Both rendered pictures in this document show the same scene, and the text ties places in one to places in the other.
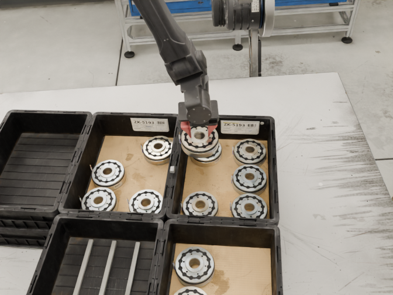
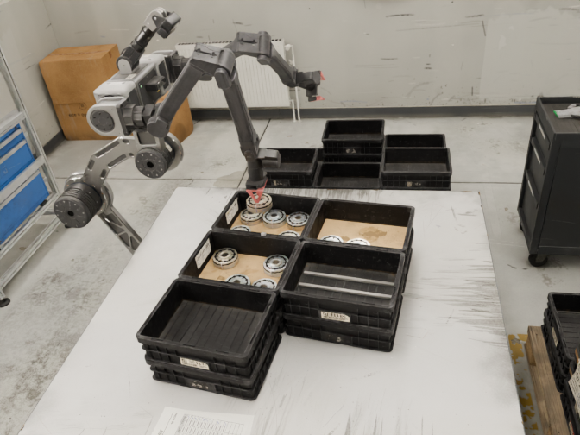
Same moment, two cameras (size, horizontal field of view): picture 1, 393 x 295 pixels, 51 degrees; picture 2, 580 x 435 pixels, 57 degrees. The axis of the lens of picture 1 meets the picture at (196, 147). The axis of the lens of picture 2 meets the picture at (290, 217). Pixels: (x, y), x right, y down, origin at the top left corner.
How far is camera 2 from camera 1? 1.77 m
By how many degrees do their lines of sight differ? 56
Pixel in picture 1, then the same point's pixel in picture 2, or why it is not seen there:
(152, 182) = (254, 266)
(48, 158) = (194, 330)
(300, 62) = (72, 260)
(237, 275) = (339, 232)
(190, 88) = (265, 153)
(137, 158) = (224, 273)
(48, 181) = (223, 328)
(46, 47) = not seen: outside the picture
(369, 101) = not seen: hidden behind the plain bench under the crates
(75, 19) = not seen: outside the picture
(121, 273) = (324, 281)
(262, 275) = (342, 223)
